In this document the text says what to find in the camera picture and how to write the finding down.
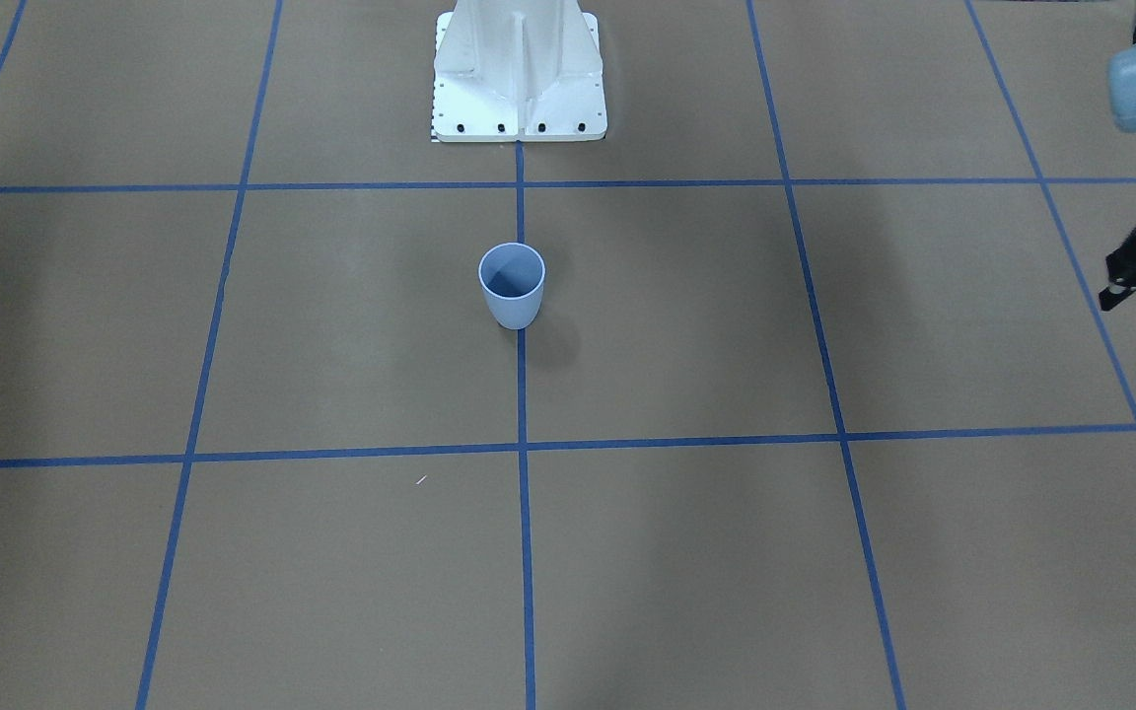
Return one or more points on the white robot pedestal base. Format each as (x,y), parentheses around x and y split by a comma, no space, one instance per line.
(508,71)

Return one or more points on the blue plastic cup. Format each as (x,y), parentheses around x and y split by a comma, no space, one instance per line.
(512,277)

